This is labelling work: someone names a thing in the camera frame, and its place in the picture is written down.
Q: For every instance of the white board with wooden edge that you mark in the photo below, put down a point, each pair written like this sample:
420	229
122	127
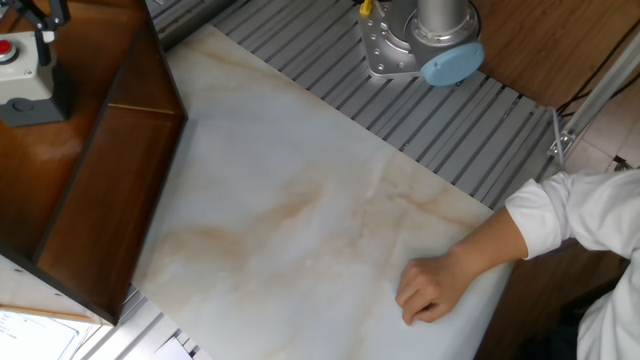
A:
30	290

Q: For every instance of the printed white paper sheet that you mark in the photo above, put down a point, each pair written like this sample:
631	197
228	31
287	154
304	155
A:
172	350

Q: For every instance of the brown wooden shelf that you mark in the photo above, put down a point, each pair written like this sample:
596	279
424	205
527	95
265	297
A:
100	175

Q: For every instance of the stack of printed papers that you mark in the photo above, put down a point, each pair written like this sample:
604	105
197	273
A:
35	337

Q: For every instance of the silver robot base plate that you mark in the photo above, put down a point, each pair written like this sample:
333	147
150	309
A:
385	55

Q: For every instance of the person's bare hand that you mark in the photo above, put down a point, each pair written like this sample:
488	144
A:
435	287

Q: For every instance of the aluminium frame profile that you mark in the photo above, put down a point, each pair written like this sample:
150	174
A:
600	95

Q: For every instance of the yellow plastic tag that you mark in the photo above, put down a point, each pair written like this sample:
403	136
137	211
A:
366	7

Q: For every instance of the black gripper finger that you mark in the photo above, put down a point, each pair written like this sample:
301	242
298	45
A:
46	50

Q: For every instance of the white emergency stop button box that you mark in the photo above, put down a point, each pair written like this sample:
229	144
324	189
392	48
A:
25	80

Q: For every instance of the marble pattern table mat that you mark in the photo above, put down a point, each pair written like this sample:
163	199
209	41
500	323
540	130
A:
300	200

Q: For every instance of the person's bare forearm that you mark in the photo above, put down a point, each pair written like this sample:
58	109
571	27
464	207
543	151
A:
492	245

